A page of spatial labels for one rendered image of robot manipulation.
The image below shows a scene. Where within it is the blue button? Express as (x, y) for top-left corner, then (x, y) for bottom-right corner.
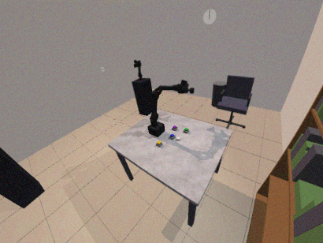
(169, 134), (176, 140)

